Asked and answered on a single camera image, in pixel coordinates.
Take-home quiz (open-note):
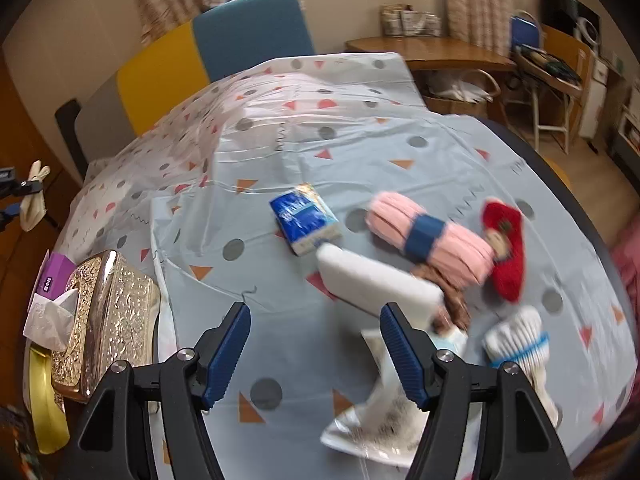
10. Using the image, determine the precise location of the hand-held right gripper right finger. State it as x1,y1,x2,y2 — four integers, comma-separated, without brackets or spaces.
379,302,576,480

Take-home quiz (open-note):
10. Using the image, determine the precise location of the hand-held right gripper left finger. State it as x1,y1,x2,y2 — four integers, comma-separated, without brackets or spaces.
60,301,252,480

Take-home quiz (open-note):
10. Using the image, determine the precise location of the brown satin scrunchie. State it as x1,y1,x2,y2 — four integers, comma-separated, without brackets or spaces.
411,260,471,333

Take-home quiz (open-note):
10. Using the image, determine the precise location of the white sponge block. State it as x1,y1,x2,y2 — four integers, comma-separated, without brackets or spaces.
316,242,446,331

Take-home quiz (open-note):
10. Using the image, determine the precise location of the yellow shiny container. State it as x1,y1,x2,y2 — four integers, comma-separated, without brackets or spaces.
27,342,71,456

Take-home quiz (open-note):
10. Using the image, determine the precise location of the light blue face mask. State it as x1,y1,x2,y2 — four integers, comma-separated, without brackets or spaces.
432,327,468,358

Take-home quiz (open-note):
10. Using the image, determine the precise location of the clear plastic package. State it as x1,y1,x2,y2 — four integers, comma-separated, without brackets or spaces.
320,327,441,466

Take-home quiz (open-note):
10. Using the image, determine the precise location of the white rolled socks blue stripe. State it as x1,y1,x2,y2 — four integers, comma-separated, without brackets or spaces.
482,306,561,426

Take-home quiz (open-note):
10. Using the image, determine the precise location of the red knit plush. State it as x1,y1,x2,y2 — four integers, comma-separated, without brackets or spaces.
480,199,526,303

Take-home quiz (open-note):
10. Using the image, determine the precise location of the pink cloth with blue band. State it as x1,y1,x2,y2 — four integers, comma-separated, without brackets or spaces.
365,191,496,286

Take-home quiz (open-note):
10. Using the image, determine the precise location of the blue tissue packet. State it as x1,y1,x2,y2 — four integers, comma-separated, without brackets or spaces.
269,183,345,257

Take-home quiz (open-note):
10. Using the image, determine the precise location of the purple tissue box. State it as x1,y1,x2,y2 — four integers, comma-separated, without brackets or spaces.
22,250,78,353

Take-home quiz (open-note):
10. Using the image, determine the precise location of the patterned bed sheet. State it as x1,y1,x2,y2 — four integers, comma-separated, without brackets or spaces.
60,52,628,480

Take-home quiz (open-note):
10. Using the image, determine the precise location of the pale cloth glove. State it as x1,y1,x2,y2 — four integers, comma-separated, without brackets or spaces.
20,160,51,231

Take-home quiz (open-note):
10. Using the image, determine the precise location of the wicker basket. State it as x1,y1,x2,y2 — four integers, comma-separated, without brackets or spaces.
425,69,501,118

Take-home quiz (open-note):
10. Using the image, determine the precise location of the wooden desk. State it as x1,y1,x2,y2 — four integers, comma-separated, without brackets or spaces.
345,36,516,72

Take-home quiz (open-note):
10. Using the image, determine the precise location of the wooden wardrobe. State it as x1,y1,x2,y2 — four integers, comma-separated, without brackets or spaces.
0,55,76,401

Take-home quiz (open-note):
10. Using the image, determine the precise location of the grey yellow blue headboard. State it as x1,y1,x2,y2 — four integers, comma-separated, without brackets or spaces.
75,0,317,137

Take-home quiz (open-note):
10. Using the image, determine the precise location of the white cabinet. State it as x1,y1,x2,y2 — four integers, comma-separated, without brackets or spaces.
580,55,623,153

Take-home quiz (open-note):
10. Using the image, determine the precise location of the fabric desk organizer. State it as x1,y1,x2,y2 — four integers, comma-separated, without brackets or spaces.
380,4,442,38

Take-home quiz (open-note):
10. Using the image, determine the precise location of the wooden cabinet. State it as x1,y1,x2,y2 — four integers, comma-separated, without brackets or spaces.
542,25,593,136

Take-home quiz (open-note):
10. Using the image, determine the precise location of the blue chair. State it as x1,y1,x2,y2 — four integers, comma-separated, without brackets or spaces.
509,10,546,56

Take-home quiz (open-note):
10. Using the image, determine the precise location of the black television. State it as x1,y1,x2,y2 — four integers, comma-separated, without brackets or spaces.
540,0,581,31

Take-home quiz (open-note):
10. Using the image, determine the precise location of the dark bed frame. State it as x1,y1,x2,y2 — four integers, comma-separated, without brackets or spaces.
480,119,640,361

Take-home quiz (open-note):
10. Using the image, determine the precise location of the white ring fan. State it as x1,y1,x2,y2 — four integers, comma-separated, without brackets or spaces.
575,15,601,43

